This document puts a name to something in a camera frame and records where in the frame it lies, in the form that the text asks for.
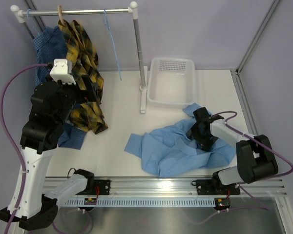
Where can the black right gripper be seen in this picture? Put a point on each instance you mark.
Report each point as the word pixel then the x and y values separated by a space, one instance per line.
pixel 205 143

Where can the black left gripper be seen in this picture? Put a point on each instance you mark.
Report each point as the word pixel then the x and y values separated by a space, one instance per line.
pixel 88 95

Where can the light blue shirt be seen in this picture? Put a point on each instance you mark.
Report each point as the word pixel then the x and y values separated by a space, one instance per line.
pixel 168 152

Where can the light blue wire hanger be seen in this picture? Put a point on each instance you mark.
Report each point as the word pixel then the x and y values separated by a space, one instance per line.
pixel 113 44

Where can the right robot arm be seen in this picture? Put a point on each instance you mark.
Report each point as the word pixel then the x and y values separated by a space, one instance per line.
pixel 255 159

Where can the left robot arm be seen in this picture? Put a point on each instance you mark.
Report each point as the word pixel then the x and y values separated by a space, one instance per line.
pixel 52 103

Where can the yellow plaid shirt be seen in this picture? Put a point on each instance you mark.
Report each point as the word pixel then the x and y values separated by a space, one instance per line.
pixel 84 58

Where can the blue checkered shirt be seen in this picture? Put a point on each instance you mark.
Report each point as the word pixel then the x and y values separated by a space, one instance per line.
pixel 51 45

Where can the wooden hanger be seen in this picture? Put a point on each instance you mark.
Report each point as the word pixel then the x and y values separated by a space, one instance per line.
pixel 60 14

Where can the white plastic basket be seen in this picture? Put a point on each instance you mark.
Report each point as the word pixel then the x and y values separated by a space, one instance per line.
pixel 171 83

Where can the white clothes rack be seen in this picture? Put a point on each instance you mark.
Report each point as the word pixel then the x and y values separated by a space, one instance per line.
pixel 132 9

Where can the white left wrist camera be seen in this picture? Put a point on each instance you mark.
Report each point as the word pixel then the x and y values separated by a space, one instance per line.
pixel 62 71

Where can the aluminium frame post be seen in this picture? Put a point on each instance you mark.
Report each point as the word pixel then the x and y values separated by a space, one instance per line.
pixel 236 73

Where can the white slotted cable duct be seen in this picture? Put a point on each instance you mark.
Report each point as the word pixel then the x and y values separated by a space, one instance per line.
pixel 140 202

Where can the blue wire hanger left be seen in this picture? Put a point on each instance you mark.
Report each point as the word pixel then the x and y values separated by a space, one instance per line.
pixel 32 23

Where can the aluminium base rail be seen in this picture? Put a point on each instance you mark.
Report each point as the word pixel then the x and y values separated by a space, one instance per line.
pixel 182 187

